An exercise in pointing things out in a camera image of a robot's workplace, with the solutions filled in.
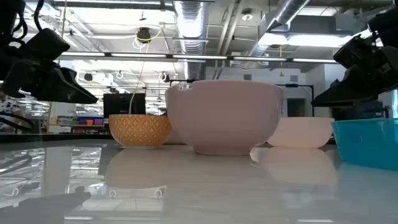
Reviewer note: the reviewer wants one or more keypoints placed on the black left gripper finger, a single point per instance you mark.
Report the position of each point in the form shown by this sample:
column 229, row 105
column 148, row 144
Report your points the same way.
column 69, row 74
column 71, row 91

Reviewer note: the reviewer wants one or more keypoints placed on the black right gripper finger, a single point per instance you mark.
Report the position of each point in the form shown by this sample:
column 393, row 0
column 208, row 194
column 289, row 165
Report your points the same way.
column 348, row 93

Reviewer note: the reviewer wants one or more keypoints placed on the teal plastic bowl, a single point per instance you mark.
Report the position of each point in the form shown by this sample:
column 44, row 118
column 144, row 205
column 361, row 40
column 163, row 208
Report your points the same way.
column 370, row 143

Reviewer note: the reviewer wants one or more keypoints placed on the white ceramic bowl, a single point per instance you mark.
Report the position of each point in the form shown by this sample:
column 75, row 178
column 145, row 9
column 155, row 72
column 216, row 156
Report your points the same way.
column 301, row 132

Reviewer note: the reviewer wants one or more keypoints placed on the orange patterned ceramic bowl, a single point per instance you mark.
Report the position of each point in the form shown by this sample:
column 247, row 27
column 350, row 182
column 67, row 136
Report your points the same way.
column 140, row 130

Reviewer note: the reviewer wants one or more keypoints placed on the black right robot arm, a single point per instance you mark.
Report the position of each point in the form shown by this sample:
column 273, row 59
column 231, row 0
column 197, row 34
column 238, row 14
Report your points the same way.
column 387, row 28

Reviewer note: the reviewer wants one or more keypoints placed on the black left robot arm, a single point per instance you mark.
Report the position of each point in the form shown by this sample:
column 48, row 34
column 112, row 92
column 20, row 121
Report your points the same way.
column 9, row 18

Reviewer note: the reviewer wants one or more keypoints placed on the colourful storage bins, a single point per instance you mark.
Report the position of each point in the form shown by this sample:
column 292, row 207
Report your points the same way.
column 90, row 120

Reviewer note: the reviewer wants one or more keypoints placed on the black computer monitor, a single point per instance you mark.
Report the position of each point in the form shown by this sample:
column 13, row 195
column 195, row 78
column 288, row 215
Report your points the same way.
column 119, row 104

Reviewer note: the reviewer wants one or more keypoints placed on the large pink ceramic bowl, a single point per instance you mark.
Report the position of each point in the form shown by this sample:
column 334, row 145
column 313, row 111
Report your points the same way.
column 224, row 118

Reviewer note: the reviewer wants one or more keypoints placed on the long ceiling light bar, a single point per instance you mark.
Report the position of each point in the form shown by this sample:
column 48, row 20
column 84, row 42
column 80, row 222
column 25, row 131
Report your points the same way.
column 199, row 57

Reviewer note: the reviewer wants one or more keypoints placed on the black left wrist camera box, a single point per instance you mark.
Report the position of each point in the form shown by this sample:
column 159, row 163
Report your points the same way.
column 43, row 45

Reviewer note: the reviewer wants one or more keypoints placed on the black door frame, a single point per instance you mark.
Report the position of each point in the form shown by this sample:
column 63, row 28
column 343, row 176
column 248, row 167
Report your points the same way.
column 306, row 93

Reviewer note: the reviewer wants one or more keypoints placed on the corrugated silver ventilation duct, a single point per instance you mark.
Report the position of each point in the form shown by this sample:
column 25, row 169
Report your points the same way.
column 191, row 28

